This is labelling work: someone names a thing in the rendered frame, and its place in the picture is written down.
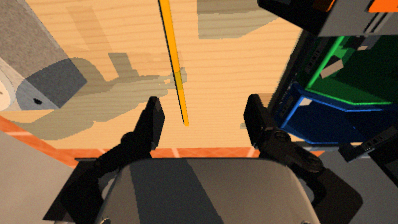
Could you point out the green bin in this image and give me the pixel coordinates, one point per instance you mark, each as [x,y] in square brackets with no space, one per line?
[368,77]

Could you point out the yellow thin bar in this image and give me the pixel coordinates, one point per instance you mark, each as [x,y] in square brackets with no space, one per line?
[165,6]

